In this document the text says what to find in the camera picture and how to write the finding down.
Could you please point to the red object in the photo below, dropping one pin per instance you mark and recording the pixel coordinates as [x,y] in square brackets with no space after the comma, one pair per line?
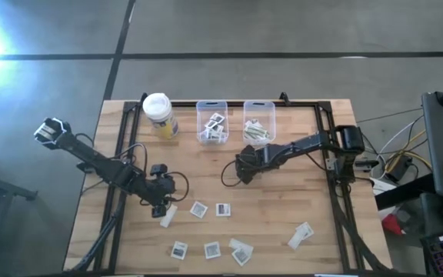
[392,225]

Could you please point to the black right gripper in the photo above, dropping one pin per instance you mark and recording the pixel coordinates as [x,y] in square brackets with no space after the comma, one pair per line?
[254,161]

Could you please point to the black floor stand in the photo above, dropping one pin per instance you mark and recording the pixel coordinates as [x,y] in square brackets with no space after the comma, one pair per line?
[14,190]

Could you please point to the clear plastic bin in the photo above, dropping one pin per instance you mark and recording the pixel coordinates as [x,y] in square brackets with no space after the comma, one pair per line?
[202,109]
[269,113]

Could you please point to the black power brick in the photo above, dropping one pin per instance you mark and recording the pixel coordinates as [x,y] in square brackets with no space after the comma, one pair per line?
[398,169]

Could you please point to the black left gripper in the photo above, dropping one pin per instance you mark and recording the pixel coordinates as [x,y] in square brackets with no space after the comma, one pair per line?
[160,190]

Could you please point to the white paper sheet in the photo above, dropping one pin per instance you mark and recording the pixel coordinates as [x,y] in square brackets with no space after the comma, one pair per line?
[383,186]

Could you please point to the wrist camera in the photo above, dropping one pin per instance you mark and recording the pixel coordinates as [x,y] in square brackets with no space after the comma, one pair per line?
[247,177]
[159,169]

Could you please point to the yellow disinfecting wipes canister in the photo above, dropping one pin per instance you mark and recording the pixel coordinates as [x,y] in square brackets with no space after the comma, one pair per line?
[160,111]

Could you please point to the black cart leg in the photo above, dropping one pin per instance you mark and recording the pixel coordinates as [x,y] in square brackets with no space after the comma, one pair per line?
[402,192]

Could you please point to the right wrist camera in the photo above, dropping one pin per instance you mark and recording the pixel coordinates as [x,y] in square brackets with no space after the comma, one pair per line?
[247,177]

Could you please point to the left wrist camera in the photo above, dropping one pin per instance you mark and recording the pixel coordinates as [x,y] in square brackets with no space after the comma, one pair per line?
[159,169]

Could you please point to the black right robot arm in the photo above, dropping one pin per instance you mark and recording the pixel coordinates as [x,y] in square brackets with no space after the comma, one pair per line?
[306,144]

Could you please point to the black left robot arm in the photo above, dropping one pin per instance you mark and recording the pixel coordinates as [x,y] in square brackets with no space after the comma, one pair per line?
[98,163]

